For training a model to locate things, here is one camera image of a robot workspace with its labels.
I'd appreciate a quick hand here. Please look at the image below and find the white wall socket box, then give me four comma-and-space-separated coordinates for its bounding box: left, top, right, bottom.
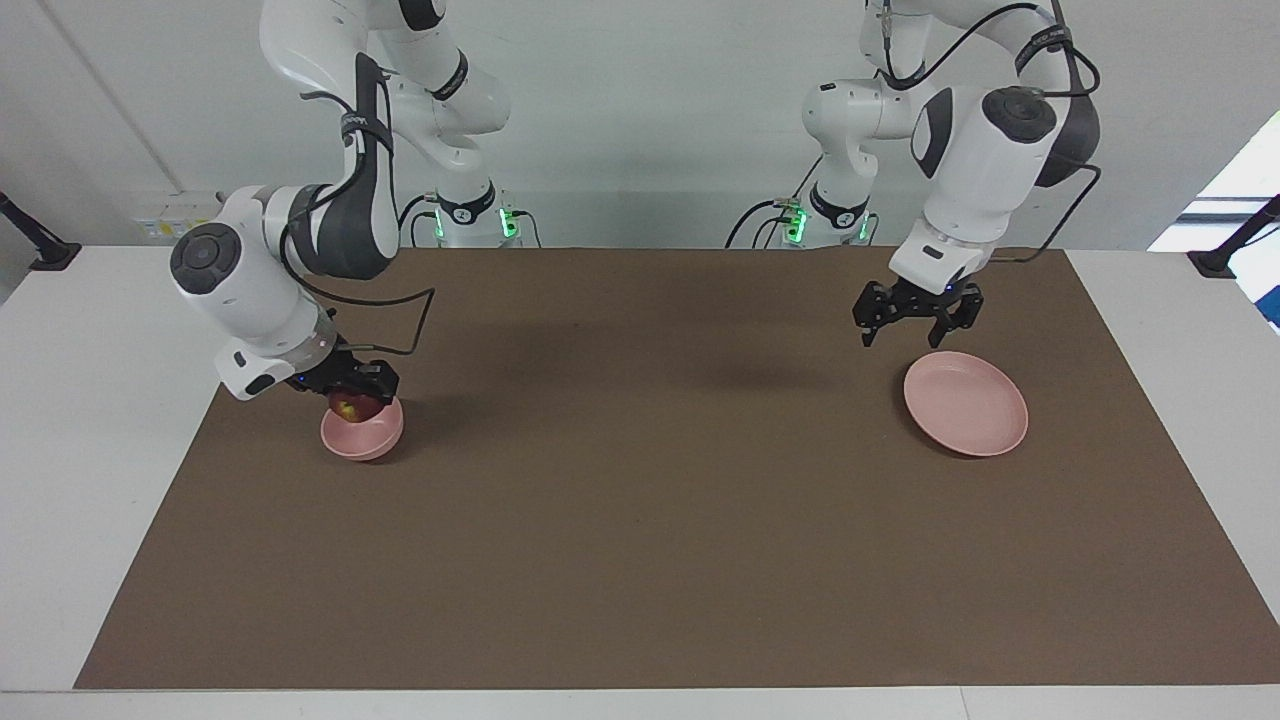
133, 192, 241, 241

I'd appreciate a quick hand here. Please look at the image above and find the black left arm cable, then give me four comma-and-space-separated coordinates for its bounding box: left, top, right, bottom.
880, 0, 1103, 263

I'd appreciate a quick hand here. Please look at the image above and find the pink plate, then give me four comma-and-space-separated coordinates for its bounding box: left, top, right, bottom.
903, 351, 1030, 459

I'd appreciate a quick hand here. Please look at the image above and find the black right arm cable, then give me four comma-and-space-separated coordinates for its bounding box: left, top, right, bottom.
280, 55, 437, 358

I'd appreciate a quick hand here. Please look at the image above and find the pink bowl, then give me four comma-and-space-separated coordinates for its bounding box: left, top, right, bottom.
320, 395, 405, 462

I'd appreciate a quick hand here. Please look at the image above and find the black left base cable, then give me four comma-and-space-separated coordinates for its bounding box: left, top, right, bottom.
726, 150, 831, 249

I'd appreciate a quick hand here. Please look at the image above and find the black clamp mount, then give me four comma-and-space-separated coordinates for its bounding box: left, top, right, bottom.
0, 192, 83, 272
1187, 195, 1280, 279

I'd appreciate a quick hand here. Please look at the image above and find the brown table mat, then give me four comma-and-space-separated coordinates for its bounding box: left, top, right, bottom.
74, 247, 1280, 691

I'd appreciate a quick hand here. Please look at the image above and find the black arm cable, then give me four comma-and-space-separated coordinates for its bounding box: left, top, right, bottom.
880, 0, 1103, 263
280, 55, 437, 358

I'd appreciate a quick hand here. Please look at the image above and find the black right base cable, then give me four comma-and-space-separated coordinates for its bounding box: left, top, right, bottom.
391, 193, 543, 249

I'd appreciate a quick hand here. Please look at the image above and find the black base cable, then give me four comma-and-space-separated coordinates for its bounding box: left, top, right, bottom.
391, 193, 543, 249
726, 150, 831, 249

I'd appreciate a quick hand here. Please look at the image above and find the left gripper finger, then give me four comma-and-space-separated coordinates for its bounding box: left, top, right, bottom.
852, 285, 898, 349
925, 288, 984, 350

